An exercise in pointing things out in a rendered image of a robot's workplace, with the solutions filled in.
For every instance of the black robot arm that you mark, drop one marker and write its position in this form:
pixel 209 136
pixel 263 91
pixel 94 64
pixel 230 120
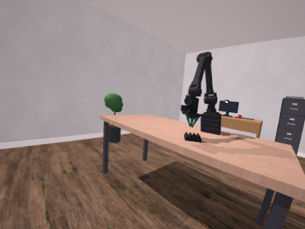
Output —
pixel 194 91

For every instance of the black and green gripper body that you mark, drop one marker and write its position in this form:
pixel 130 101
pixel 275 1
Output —
pixel 193 115

